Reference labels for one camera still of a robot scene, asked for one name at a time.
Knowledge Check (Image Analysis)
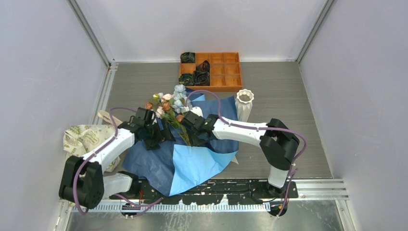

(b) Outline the dark rolled fabric top-left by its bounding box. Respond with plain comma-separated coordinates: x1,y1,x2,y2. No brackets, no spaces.
180,52,196,64

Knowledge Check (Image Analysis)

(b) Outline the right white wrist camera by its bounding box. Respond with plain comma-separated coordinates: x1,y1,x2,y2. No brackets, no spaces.
190,106,203,117

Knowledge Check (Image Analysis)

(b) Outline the dark rolled fabric large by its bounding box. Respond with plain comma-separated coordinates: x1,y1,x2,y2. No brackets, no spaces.
192,70,210,86

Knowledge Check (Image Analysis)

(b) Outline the light blue flower stem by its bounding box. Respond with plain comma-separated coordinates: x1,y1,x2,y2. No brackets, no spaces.
172,84,192,114

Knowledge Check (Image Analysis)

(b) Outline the orange rose flower stem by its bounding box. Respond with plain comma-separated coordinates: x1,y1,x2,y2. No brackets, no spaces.
145,100,192,146

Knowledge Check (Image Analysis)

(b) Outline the dark rolled fabric bottom-left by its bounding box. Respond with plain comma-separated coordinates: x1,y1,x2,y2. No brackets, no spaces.
178,73,195,86

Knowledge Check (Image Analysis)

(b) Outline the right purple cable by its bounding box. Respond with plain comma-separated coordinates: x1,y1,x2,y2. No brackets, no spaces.
185,90,309,218

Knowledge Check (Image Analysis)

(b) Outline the beige ribbon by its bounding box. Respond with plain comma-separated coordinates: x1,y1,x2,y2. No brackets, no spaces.
97,110,123,125

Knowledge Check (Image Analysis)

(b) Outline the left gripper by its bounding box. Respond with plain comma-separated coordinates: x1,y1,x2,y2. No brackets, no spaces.
144,118,175,150

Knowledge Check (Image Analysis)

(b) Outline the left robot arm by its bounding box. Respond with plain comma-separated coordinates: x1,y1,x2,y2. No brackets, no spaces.
59,107,175,209

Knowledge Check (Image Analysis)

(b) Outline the dark rolled fabric middle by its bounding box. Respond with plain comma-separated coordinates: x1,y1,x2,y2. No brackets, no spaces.
196,60,211,73

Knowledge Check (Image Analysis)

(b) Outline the purple cable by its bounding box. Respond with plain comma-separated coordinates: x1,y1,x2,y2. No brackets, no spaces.
185,90,309,218
72,107,163,218

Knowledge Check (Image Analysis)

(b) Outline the floral patterned cloth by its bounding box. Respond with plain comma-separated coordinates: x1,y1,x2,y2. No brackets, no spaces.
63,125,115,157

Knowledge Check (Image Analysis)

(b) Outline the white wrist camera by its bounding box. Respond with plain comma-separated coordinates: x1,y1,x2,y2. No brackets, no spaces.
135,107,156,124
190,106,203,117

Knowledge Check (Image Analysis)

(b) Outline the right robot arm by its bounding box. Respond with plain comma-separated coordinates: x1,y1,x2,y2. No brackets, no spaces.
181,112,300,198

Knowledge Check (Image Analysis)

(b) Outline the white ribbed vase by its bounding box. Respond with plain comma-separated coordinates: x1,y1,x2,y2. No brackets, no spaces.
235,89,255,122

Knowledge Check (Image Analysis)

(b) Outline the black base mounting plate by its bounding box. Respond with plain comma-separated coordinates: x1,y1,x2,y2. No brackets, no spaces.
127,179,299,205

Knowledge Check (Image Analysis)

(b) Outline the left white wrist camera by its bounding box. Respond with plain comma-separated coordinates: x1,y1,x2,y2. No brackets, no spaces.
135,107,156,124

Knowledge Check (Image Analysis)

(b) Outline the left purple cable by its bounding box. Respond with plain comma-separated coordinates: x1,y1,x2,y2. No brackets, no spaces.
72,107,163,218

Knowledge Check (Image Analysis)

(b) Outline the orange compartment tray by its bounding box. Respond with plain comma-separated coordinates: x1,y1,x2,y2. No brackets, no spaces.
178,52,242,92

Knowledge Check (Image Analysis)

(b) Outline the blue paper flower bouquet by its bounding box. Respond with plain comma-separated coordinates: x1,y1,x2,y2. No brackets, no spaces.
122,92,240,197

